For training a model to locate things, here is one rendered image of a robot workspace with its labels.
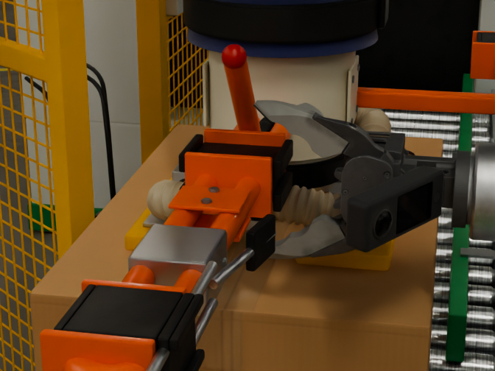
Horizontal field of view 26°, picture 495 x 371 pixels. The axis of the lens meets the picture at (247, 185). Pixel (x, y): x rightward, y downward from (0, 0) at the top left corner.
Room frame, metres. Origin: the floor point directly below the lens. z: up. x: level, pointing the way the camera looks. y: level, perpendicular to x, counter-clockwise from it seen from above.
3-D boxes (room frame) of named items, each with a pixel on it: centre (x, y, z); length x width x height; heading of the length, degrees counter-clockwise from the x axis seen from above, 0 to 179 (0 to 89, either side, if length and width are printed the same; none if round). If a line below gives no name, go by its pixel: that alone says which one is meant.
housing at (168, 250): (0.76, 0.05, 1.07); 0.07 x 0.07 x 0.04; 78
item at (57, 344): (0.63, 0.09, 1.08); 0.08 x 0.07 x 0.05; 168
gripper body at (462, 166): (0.94, -0.15, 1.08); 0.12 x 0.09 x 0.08; 78
